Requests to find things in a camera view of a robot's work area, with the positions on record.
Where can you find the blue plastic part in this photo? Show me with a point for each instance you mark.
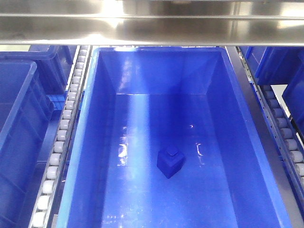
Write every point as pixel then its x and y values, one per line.
pixel 170 160

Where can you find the stainless steel shelf beam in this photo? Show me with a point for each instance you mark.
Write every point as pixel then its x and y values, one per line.
pixel 153 22

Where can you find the large blue central bin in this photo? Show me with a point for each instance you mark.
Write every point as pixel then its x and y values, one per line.
pixel 141 100

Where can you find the far left blue bin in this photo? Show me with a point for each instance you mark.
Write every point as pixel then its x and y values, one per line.
pixel 54 63

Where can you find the left neighbouring blue bin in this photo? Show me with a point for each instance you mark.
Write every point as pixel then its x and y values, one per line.
pixel 25 111

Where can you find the neighbouring blue bin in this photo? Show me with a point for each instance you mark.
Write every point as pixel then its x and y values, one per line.
pixel 294 98
pixel 25 111

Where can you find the far right blue bin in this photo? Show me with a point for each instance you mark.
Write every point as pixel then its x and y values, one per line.
pixel 273 65

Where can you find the right neighbouring blue bin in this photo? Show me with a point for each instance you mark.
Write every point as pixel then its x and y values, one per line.
pixel 294 98

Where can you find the right white roller track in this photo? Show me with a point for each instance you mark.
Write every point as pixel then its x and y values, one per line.
pixel 290 150

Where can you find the white roller track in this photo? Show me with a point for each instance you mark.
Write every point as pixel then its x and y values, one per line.
pixel 40 217
pixel 290 150

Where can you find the left white roller track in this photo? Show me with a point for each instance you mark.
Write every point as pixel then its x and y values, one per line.
pixel 40 217

